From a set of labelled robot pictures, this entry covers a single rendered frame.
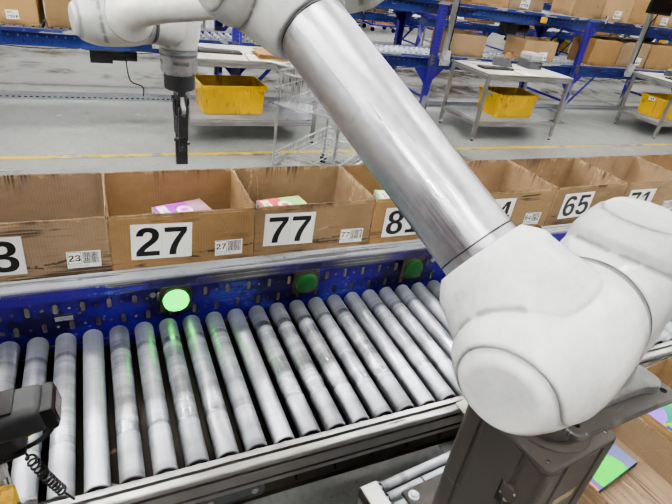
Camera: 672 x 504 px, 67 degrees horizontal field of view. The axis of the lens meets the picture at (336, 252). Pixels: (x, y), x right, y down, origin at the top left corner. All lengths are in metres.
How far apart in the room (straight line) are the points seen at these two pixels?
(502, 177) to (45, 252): 1.73
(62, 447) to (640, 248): 1.11
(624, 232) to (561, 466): 0.39
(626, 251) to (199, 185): 1.33
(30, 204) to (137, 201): 0.29
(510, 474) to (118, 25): 1.12
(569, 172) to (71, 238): 2.06
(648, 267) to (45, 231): 1.27
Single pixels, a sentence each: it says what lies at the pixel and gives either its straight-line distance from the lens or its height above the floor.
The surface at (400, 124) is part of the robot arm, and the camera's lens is 0.62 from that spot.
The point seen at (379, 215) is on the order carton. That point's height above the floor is 0.99.
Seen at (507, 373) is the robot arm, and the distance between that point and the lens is 0.53.
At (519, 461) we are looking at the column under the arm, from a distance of 0.92.
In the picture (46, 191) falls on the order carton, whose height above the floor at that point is 1.00.
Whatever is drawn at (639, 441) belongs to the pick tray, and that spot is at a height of 0.79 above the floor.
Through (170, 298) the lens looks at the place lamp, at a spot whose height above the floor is 0.83.
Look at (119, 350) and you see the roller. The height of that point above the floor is 0.75.
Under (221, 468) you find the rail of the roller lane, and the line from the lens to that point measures 1.18.
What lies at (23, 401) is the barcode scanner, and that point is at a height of 1.09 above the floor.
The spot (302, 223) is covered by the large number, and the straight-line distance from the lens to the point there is 1.53.
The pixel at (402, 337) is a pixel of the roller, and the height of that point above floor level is 0.75.
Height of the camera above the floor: 1.70
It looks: 30 degrees down
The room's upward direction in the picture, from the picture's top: 9 degrees clockwise
